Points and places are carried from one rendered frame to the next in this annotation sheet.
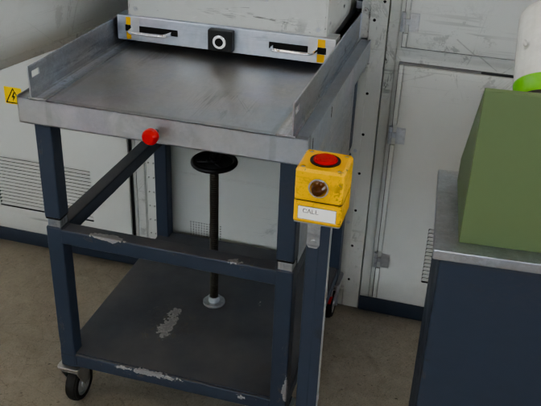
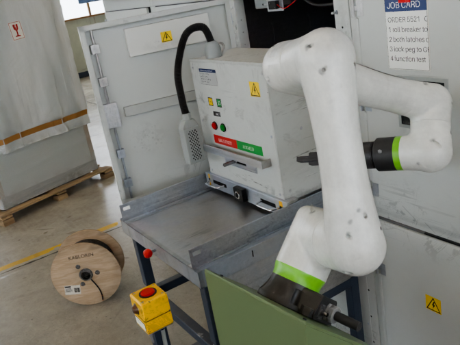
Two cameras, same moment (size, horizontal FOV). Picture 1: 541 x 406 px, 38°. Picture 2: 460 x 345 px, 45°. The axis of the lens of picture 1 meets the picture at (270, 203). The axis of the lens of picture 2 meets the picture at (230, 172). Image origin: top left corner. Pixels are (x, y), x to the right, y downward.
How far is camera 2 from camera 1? 1.32 m
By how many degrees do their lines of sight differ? 42
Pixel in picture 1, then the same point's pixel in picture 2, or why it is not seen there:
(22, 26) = (159, 176)
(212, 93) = (202, 230)
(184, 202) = not seen: hidden behind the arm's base
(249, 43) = (252, 198)
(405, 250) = not seen: outside the picture
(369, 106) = not seen: hidden behind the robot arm
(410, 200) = (398, 320)
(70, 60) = (159, 200)
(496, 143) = (218, 306)
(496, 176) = (224, 327)
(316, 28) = (278, 194)
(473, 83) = (418, 240)
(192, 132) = (164, 254)
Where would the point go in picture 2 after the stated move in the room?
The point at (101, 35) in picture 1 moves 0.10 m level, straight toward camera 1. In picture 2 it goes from (190, 184) to (177, 194)
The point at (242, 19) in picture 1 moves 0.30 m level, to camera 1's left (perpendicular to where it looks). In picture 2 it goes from (250, 182) to (193, 174)
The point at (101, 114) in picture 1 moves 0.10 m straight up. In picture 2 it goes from (140, 235) to (134, 211)
